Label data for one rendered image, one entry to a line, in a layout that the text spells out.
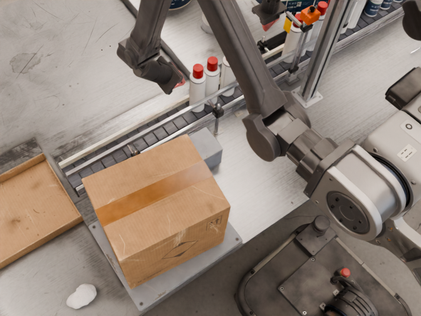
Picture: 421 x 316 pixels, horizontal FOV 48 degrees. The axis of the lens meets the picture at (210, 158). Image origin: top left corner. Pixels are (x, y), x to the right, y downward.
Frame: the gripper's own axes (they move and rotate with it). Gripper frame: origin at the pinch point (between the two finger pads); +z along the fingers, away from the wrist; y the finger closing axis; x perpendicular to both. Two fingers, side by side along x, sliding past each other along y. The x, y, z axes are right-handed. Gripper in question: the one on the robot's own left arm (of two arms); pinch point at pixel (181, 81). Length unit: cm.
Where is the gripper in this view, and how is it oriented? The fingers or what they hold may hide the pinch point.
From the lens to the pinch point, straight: 143.0
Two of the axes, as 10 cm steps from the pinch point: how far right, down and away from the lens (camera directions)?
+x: -6.5, 6.9, 3.2
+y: -5.8, -7.2, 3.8
